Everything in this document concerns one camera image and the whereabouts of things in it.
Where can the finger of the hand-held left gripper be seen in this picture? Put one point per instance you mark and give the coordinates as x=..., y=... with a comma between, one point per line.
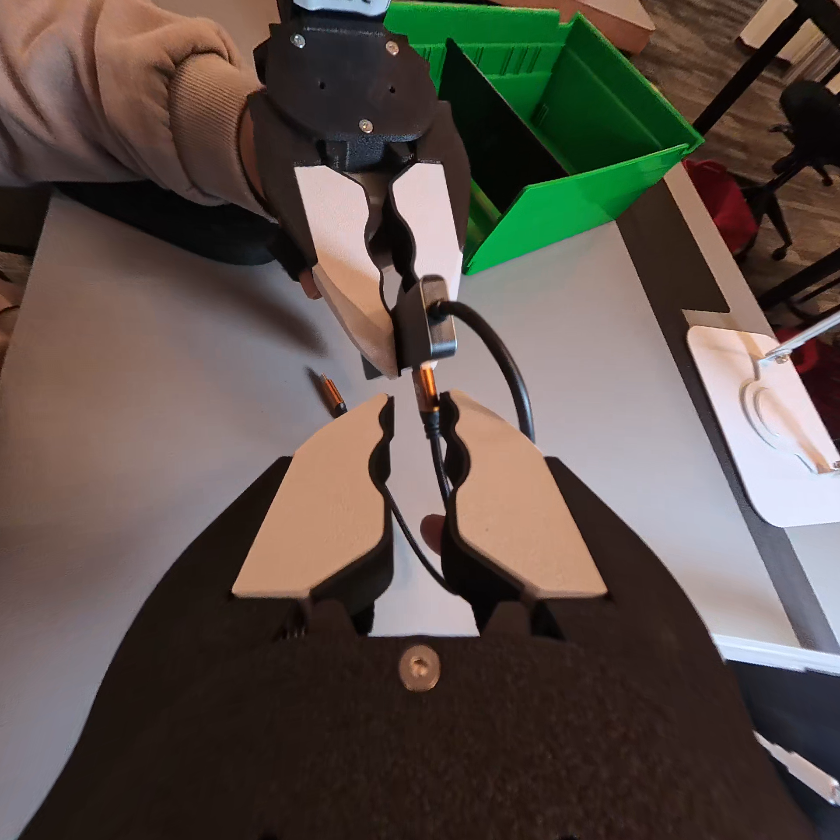
x=430, y=216
x=334, y=243

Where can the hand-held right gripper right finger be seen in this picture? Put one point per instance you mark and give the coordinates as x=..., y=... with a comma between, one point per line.
x=518, y=525

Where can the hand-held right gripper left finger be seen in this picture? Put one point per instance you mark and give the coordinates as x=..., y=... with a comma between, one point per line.
x=315, y=525

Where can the small dark grey usb hub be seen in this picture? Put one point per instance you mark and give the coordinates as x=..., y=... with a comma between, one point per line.
x=420, y=321

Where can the green plastic bin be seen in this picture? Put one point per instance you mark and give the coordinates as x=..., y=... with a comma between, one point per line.
x=590, y=197
x=499, y=131

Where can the person's left forearm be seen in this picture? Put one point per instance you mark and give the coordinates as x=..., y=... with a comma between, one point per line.
x=98, y=98

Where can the person's left hand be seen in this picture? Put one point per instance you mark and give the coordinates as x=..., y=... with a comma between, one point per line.
x=308, y=285

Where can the person's right hand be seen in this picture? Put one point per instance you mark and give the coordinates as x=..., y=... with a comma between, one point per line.
x=433, y=535

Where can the green plastic bin, black divider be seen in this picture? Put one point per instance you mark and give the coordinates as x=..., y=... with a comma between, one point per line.
x=499, y=131

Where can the white board stand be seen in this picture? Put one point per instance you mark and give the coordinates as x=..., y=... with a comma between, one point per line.
x=728, y=394

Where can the cardboard box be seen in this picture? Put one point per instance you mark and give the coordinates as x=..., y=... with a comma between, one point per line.
x=623, y=26

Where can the red bag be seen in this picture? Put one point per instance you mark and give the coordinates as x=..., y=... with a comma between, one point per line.
x=722, y=203

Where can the black office chair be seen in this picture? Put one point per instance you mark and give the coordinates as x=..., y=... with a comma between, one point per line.
x=810, y=111

